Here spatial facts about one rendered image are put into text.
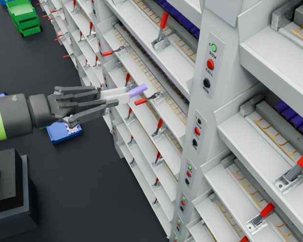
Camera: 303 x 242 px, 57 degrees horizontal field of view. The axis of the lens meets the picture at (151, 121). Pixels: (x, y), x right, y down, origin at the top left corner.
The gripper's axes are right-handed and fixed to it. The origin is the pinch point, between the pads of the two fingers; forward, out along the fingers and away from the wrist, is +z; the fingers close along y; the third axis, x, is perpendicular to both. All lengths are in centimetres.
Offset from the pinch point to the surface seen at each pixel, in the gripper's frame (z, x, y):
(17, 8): 5, -85, -240
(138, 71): 16.5, -7.3, -18.1
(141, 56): 18.4, -3.4, -20.7
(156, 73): 18.4, -3.3, -10.5
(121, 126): 27, -63, -43
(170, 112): 16.5, -7.2, 3.2
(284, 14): 10.9, 33.5, 26.2
